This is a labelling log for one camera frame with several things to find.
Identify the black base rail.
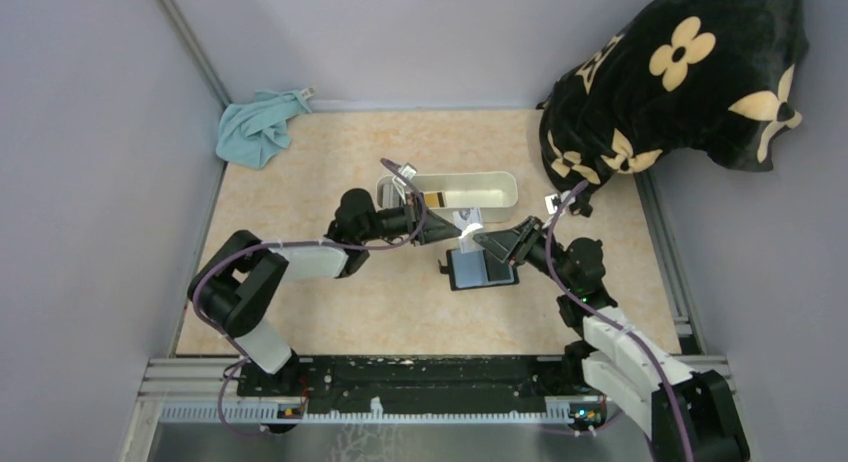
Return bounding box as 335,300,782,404
235,354,631,417

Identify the aluminium frame rail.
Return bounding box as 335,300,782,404
140,351,741,447

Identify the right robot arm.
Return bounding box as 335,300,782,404
473,217,751,461

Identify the black floral blanket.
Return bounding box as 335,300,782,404
539,0,809,217

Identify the white patterned credit card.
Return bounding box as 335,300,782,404
452,207,483,253

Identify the white plastic tray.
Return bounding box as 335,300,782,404
412,171,518,223

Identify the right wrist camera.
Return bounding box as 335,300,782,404
544,191,571,215

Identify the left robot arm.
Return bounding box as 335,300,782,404
187,188,462,375

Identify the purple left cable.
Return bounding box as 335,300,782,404
192,158,429,439

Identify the teal cloth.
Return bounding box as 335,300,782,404
215,87,316,170

